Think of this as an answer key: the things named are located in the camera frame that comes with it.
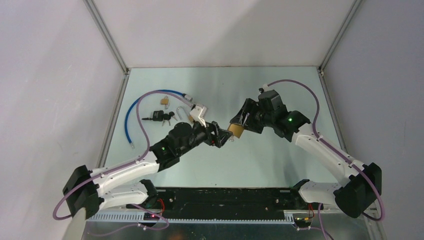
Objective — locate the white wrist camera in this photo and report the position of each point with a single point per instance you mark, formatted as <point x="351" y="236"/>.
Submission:
<point x="198" y="112"/>
<point x="263" y="89"/>

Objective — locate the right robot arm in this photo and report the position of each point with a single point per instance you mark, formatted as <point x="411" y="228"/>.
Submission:
<point x="357" y="185"/>

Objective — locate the black padlock with keys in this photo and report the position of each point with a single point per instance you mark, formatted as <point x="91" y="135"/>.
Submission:
<point x="161" y="116"/>

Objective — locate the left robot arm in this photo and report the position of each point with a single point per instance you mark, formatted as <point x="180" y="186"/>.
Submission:
<point x="124" y="184"/>

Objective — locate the large brass padlock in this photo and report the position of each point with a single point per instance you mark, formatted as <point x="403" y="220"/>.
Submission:
<point x="236" y="130"/>

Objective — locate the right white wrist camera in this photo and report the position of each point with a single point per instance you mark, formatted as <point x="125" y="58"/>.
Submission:
<point x="263" y="89"/>

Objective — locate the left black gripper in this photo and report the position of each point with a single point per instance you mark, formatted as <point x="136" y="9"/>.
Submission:
<point x="212" y="139"/>

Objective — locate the small brass padlock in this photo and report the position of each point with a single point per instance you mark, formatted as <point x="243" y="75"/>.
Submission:
<point x="165" y="102"/>

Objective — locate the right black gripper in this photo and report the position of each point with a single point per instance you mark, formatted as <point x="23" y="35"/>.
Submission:
<point x="249" y="107"/>

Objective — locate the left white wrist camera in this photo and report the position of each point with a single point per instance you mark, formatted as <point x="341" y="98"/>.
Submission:
<point x="198" y="112"/>

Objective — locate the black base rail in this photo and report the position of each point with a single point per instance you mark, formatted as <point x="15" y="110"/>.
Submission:
<point x="224" y="203"/>

